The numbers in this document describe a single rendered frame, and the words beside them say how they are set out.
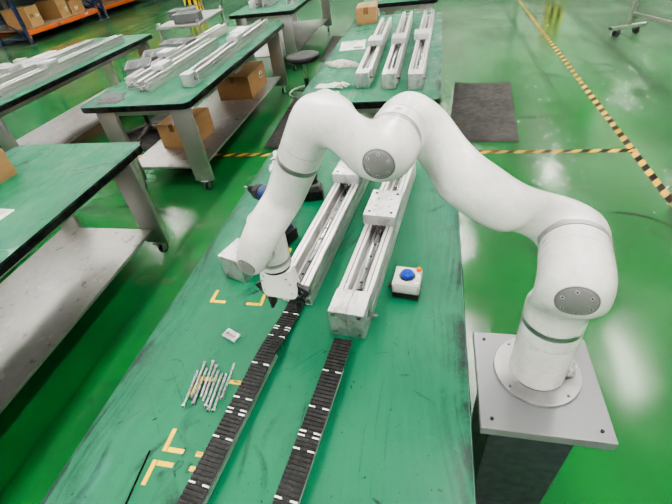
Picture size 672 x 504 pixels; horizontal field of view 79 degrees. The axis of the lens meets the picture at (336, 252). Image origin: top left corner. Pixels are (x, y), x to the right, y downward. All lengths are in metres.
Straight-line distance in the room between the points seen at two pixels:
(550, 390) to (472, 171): 0.57
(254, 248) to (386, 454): 0.53
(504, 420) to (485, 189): 0.53
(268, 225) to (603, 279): 0.62
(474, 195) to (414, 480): 0.59
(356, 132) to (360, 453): 0.68
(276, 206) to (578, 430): 0.80
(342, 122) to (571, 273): 0.44
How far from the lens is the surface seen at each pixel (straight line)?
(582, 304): 0.76
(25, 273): 3.11
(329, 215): 1.53
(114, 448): 1.19
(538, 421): 1.04
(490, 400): 1.04
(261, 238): 0.90
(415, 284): 1.21
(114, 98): 3.68
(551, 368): 1.00
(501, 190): 0.74
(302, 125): 0.76
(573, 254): 0.76
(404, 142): 0.65
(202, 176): 3.57
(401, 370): 1.09
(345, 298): 1.13
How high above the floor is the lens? 1.69
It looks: 40 degrees down
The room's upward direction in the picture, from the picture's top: 8 degrees counter-clockwise
